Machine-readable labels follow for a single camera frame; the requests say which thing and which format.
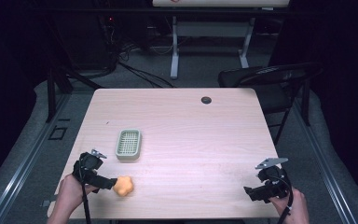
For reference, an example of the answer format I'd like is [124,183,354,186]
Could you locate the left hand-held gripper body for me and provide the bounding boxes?
[72,148,108,188]

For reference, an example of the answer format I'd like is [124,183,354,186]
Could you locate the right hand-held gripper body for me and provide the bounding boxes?
[255,157,293,200]

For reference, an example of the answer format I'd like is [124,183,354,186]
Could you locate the person's left hand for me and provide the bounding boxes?
[56,174,99,217]

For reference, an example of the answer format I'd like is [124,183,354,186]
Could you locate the person's right hand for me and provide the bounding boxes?
[268,187,310,224]

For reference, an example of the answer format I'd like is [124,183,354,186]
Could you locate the green soap dish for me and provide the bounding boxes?
[115,128,143,162]

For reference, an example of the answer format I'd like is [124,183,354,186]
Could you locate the black metal stand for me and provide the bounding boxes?
[44,65,104,124]

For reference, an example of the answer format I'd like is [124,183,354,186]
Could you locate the black folding chair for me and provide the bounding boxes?
[217,62,324,147]

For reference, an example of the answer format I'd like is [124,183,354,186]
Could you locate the white-legged desk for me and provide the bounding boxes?
[151,0,291,80]

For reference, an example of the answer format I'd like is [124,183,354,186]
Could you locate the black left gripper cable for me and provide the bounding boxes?
[77,155,93,224]

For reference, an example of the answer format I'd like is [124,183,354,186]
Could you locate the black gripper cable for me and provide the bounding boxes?
[77,155,93,224]
[268,175,295,224]

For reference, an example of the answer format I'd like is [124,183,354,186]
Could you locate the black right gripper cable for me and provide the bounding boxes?
[268,175,295,224]

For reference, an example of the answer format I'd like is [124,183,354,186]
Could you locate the metal floor rail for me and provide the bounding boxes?
[293,99,358,224]
[0,92,73,224]

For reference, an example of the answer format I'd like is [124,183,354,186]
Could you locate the black floor cables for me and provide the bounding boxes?
[105,40,176,90]

